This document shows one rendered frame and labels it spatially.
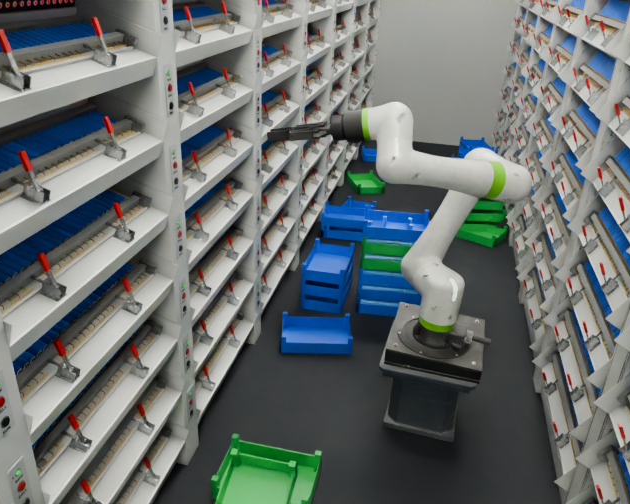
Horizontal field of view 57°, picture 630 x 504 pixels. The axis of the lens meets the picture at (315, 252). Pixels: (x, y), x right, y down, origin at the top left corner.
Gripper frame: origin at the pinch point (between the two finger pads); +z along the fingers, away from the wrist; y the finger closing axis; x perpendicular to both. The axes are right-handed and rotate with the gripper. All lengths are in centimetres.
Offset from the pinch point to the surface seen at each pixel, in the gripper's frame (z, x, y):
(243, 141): 23.5, -7.1, 28.2
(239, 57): 19.3, 21.3, 30.2
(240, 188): 28.6, -24.6, 28.1
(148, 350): 33, -44, -49
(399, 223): -21, -67, 88
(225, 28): 14.7, 31.7, 11.2
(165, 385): 36, -62, -42
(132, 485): 42, -82, -62
